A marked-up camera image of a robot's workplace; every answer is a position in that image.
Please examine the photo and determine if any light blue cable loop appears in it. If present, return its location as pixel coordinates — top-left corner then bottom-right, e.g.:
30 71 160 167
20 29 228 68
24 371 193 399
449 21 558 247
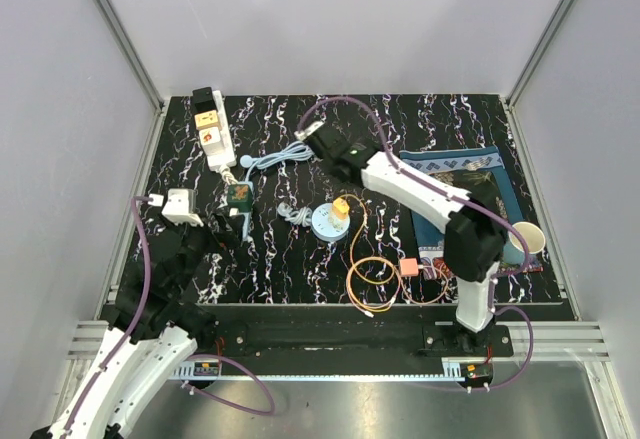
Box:
238 140 317 183

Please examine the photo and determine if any yellow USB charger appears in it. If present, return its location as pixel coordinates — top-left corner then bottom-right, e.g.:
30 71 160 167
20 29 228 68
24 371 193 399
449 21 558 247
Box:
330 197 350 222

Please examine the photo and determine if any light blue power strip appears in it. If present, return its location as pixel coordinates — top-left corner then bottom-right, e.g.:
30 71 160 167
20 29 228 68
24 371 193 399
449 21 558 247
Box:
227 181 254 241

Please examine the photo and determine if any light blue cord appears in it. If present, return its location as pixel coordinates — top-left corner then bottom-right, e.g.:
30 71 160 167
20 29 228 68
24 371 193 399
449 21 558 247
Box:
276 203 314 227

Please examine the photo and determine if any beige travel adapter cube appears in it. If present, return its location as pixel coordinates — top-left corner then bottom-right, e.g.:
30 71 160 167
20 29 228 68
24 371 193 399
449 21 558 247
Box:
194 110 219 130

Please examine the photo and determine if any white cube socket adapter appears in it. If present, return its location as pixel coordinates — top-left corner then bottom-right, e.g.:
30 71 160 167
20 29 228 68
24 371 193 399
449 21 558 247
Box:
199 127 222 150

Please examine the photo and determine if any aluminium frame post left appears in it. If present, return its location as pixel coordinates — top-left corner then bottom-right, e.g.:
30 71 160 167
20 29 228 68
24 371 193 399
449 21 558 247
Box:
93 0 164 111

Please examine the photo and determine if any round light blue socket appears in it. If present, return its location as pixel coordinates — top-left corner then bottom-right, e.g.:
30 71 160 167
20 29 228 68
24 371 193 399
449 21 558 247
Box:
311 203 350 243

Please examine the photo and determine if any white multicolour power strip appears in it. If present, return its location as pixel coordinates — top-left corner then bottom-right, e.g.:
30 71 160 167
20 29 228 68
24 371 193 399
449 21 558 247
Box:
200 87 237 172

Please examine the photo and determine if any green cube socket adapter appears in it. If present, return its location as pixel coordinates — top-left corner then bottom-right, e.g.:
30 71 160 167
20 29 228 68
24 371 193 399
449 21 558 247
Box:
226 182 253 213

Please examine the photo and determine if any pink USB charger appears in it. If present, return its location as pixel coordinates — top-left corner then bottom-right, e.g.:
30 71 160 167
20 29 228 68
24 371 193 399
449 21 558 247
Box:
398 258 420 277

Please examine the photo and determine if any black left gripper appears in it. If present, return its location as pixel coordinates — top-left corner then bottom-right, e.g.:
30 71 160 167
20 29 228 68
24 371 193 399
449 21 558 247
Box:
160 207 245 294

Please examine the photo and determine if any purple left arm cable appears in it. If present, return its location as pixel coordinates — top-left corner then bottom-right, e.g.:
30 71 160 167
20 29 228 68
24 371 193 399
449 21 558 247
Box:
62 194 276 425

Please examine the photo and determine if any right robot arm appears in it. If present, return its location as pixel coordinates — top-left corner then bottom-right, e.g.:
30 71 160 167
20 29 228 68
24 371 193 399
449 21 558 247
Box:
295 121 509 356

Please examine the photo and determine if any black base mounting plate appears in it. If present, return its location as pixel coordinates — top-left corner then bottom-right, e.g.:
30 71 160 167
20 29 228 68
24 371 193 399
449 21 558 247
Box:
197 304 513 358

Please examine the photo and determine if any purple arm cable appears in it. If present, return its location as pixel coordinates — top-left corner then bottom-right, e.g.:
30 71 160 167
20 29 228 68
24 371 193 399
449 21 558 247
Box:
62 194 276 425
297 96 535 391

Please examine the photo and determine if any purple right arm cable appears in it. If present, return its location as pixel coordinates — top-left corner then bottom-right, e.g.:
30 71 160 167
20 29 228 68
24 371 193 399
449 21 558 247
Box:
297 96 535 391

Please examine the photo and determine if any aluminium frame post right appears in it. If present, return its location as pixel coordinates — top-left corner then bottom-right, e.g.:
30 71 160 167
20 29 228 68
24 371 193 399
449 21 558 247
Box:
505 0 577 108

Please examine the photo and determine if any yellow charging cable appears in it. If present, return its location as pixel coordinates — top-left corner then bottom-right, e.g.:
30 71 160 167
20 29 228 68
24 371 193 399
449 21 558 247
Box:
344 195 404 319

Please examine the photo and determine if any aluminium frame post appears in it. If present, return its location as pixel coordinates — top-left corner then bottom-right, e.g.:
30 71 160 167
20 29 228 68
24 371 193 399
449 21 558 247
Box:
93 0 164 111
505 0 577 108

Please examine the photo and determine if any dark floral square plate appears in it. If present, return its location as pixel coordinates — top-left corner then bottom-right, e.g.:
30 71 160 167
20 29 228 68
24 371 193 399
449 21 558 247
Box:
430 169 508 221

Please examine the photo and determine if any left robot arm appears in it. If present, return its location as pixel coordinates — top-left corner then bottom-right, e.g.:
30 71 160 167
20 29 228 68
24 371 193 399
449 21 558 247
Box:
31 214 240 438

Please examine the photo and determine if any white paper cup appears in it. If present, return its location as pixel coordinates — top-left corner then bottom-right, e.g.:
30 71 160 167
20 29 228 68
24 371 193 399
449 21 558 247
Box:
505 221 546 254

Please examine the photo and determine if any blue patterned placemat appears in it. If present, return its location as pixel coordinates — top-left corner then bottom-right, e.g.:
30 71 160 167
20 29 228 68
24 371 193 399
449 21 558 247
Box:
399 146 524 268

